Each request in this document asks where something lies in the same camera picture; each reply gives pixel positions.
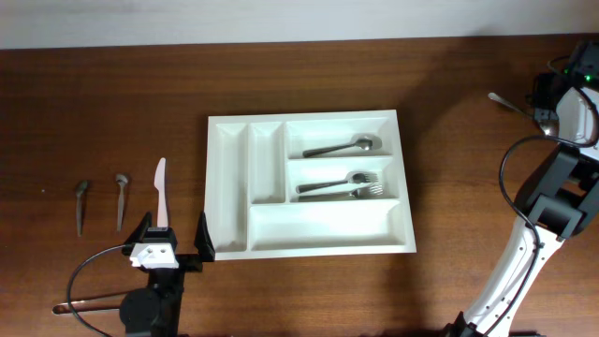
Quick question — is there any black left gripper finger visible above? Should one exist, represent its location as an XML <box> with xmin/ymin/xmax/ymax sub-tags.
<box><xmin>194</xmin><ymin>212</ymin><xmax>215</xmax><ymax>261</ymax></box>
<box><xmin>125</xmin><ymin>212</ymin><xmax>152</xmax><ymax>244</ymax></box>

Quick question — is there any metal tablespoon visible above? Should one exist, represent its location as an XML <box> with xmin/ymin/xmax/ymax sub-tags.
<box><xmin>488</xmin><ymin>93</ymin><xmax>559</xmax><ymax>137</ymax></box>
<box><xmin>302</xmin><ymin>135</ymin><xmax>383</xmax><ymax>158</ymax></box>

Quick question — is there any metal fork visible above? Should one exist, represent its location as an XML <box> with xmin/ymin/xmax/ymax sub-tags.
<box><xmin>298</xmin><ymin>184</ymin><xmax>384</xmax><ymax>202</ymax></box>
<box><xmin>296</xmin><ymin>171</ymin><xmax>379</xmax><ymax>194</ymax></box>

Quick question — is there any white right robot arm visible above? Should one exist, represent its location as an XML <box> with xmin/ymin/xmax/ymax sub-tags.
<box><xmin>441</xmin><ymin>41</ymin><xmax>598</xmax><ymax>337</ymax></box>

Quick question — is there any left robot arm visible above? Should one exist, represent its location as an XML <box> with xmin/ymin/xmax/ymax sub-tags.
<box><xmin>119</xmin><ymin>212</ymin><xmax>215</xmax><ymax>337</ymax></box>

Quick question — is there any pink plastic knife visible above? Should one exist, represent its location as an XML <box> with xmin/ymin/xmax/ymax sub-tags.
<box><xmin>153</xmin><ymin>157</ymin><xmax>168</xmax><ymax>228</ymax></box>

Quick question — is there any small dark metal teaspoon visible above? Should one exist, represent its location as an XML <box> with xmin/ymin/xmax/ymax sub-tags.
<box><xmin>75</xmin><ymin>180</ymin><xmax>89</xmax><ymax>237</ymax></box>

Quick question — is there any white plastic cutlery tray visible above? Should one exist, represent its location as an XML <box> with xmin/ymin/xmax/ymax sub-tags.
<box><xmin>204</xmin><ymin>110</ymin><xmax>416</xmax><ymax>260</ymax></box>

